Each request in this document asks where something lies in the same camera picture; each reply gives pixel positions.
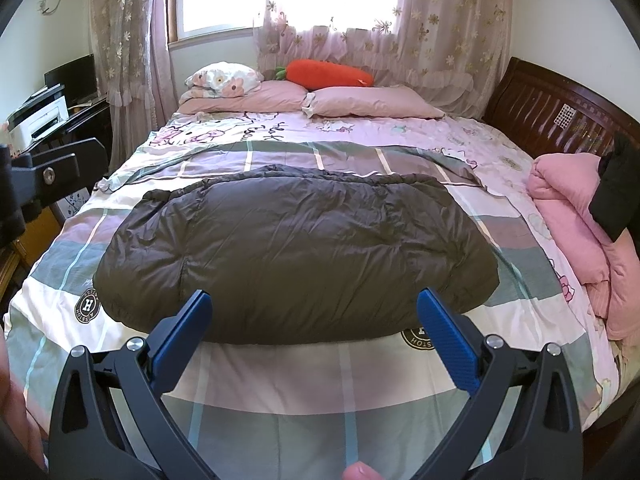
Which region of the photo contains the dark brown puffer jacket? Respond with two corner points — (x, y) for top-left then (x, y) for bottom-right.
(92, 165), (499, 344)

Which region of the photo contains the person's left hand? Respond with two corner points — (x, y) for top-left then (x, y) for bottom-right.
(0, 335), (46, 470)

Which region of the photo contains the person's right hand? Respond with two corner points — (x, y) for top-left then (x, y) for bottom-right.
(342, 462), (384, 480)

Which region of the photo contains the white power strip box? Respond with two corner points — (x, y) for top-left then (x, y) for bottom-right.
(52, 188), (90, 222)

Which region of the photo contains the white printer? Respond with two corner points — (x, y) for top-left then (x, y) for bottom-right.
(8, 96), (68, 155)

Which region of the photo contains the wooden cabinet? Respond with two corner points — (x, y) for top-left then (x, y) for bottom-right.
(1, 208), (61, 312)

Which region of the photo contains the black desk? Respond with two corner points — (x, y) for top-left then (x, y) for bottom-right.
(27, 98), (113, 162)

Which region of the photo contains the black monitor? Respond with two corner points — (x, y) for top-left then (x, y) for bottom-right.
(43, 54), (98, 107)

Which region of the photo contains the plaid pastel bed sheet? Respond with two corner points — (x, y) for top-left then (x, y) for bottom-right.
(4, 112), (620, 479)

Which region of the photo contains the floral lace curtain left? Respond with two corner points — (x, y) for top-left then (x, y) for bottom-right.
(89, 0), (178, 170)

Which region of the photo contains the floral lace curtain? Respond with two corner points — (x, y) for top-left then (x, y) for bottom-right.
(89, 0), (178, 170)
(254, 0), (512, 118)

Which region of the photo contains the black garment on quilt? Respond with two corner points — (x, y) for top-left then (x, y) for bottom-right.
(589, 132), (639, 249)

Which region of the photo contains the pink folded quilt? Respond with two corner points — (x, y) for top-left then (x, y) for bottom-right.
(526, 153), (639, 344)

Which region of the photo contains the pink pillow left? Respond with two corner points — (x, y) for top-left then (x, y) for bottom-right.
(178, 80), (307, 115)

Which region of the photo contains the pink pillow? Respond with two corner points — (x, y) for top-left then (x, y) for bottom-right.
(178, 80), (307, 115)
(302, 86), (445, 119)

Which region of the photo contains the orange carrot plush pillow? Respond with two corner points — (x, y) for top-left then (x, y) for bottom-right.
(274, 60), (374, 91)

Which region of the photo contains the dark wooden headboard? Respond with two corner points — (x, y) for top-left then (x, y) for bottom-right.
(483, 58), (639, 158)

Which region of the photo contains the pink pillow right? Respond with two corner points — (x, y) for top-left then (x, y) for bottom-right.
(302, 86), (445, 119)

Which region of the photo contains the floral lace curtain right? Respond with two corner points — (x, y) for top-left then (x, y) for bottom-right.
(254, 0), (512, 118)

